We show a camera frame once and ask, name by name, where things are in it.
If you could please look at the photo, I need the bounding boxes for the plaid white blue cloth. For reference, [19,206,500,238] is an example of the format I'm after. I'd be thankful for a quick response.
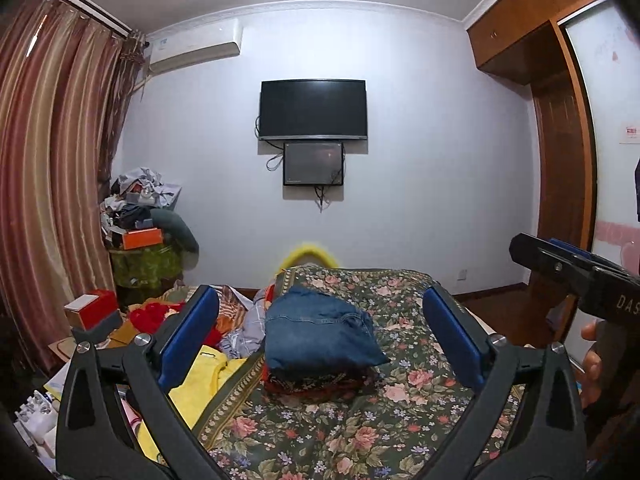
[220,287,272,361]

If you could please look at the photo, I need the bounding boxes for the pile of mixed clutter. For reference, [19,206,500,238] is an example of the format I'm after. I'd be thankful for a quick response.
[100,165,183,251]

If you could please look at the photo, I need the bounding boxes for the black wall television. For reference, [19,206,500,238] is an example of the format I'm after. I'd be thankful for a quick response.
[258,79,369,141]

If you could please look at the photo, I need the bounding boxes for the white plastic items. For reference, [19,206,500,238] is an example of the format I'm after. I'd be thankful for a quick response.
[14,389,62,458]

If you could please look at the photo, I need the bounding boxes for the green patterned cloth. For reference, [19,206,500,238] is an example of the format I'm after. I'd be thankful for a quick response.
[110,245,184,289]

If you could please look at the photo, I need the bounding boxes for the red garment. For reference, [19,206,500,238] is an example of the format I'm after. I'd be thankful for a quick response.
[128,297,222,347]

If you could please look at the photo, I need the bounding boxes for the grey cushion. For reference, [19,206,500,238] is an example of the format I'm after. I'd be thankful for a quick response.
[149,208,200,267]

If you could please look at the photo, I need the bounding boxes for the yellow garment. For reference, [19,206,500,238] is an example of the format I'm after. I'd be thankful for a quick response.
[134,345,252,467]

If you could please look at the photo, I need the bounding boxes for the red box with white lid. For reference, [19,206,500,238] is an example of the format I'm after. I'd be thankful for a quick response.
[64,289,119,332]

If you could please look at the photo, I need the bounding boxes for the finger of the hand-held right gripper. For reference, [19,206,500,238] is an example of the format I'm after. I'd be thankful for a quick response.
[548,238,640,277]
[509,232,602,297]

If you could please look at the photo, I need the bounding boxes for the blue denim garment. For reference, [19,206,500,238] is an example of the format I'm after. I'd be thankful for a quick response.
[264,286,391,373]

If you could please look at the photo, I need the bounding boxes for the person's right hand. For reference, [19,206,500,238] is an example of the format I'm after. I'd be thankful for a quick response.
[581,321,607,409]

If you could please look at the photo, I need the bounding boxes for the orange box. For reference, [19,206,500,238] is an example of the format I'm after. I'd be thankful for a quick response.
[121,228,164,251]

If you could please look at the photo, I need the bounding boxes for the dark floral bedspread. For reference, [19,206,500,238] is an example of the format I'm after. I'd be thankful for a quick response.
[192,265,531,480]

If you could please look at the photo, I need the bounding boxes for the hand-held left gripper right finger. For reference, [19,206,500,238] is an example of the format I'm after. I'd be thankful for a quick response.
[421,284,587,480]

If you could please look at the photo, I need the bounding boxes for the white air conditioner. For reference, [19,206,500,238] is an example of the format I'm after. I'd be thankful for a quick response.
[145,19,244,75]

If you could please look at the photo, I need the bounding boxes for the yellow ring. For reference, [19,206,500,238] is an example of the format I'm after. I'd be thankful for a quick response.
[277,242,341,277]

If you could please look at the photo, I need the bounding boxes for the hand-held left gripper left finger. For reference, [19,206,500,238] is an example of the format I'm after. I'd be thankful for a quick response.
[55,284,232,480]

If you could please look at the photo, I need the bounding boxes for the striped brown curtain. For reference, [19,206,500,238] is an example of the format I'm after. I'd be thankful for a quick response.
[0,0,147,378]

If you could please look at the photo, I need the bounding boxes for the orange striped cloth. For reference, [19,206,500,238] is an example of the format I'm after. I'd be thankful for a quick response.
[214,284,253,322]

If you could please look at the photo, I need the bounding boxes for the wooden wardrobe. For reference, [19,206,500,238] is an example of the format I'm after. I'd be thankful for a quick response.
[466,0,640,363]

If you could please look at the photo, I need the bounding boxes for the curtain rail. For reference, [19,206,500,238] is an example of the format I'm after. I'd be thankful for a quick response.
[39,0,135,37]

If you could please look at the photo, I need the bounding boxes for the small black wall monitor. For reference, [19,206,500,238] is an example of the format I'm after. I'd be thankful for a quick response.
[283,141,346,187]

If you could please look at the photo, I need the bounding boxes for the folded red patterned cloth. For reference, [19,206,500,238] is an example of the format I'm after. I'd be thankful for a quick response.
[262,364,372,404]

